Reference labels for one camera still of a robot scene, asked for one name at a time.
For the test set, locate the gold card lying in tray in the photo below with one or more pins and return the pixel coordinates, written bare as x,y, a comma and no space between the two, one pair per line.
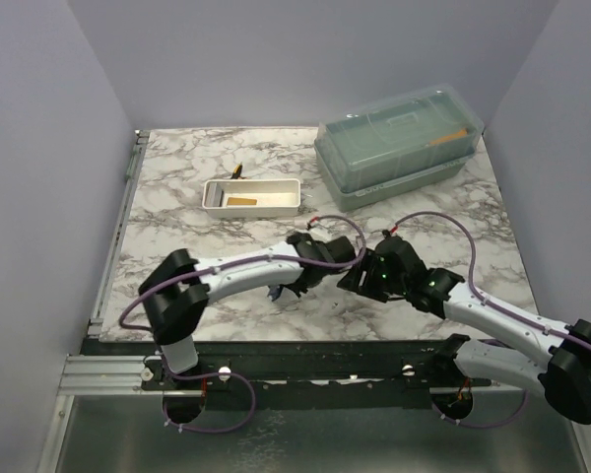
241,201

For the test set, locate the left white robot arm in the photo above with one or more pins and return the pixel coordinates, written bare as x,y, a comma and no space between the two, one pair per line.
177,292

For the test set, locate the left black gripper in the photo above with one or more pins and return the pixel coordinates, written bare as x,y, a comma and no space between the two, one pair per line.
295,288

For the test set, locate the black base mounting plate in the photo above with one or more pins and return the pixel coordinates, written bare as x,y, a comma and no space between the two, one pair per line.
303,375

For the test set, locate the green bin with clear lid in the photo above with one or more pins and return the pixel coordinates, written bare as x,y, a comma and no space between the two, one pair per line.
395,146

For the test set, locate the stack of cards in tray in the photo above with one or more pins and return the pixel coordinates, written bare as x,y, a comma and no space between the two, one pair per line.
214,195

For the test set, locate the white rectangular tray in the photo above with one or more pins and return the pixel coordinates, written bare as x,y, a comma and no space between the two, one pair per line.
276,198

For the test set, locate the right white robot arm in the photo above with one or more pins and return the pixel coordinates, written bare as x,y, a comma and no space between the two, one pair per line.
548,357

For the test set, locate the blue card holder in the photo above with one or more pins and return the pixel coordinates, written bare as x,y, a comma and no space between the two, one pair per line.
274,292

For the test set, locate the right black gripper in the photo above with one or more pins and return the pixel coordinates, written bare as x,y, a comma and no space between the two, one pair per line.
368,261

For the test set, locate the left aluminium rail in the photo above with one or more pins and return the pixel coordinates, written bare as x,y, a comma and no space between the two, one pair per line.
101,375

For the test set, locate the yellow black handled screwdriver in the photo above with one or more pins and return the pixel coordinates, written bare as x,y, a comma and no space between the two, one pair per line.
237,173

